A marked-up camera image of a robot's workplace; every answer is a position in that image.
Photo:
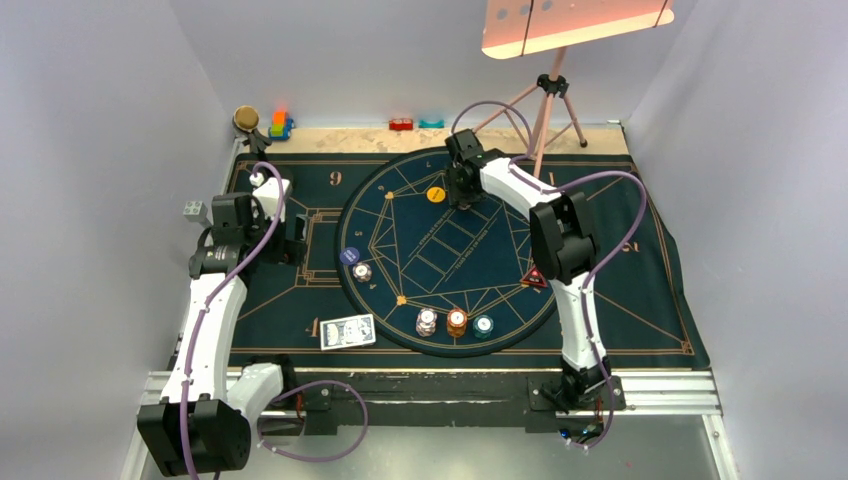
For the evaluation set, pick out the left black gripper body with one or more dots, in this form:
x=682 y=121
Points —
x=275 y=248

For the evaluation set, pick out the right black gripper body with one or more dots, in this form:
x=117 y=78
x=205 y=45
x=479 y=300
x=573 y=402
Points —
x=458 y=192

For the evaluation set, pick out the orange chip stack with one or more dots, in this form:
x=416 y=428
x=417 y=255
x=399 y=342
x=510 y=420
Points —
x=456 y=322

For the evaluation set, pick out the pink white chip stack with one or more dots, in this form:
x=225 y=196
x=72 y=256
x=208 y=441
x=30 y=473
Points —
x=426 y=322

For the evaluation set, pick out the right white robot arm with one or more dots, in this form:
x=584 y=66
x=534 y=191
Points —
x=564 y=250

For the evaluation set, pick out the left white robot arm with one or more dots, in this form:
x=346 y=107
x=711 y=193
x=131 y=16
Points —
x=201 y=424

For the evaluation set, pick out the yellow round dealer button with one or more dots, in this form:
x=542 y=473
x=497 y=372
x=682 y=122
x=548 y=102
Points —
x=435 y=194

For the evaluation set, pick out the purple round blind button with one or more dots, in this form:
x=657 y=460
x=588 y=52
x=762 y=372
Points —
x=349 y=256

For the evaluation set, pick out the teal toy block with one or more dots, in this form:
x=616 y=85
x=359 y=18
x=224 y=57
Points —
x=431 y=123

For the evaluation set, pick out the grey lego brick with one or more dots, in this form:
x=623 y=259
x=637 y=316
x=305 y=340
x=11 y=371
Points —
x=196 y=212

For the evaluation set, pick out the red toy block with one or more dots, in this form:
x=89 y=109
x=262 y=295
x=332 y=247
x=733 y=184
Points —
x=401 y=124

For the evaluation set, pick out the orange green blue block stack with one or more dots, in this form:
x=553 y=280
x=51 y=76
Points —
x=281 y=126

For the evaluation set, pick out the dark green rectangular poker mat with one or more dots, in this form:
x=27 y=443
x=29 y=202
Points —
x=428 y=255

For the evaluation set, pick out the red triangular all-in marker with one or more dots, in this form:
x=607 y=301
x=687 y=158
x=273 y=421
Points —
x=534 y=278

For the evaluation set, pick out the blue playing card deck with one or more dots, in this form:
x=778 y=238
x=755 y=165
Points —
x=347 y=332

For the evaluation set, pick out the pink tripod stand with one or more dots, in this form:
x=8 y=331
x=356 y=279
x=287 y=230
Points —
x=554 y=87

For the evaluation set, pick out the teal chip stack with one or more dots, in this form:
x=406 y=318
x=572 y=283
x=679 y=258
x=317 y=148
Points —
x=482 y=326

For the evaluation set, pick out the pink light panel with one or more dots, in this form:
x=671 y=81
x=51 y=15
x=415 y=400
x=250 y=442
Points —
x=518 y=28

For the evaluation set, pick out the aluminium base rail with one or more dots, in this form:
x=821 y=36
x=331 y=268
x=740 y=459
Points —
x=477 y=397

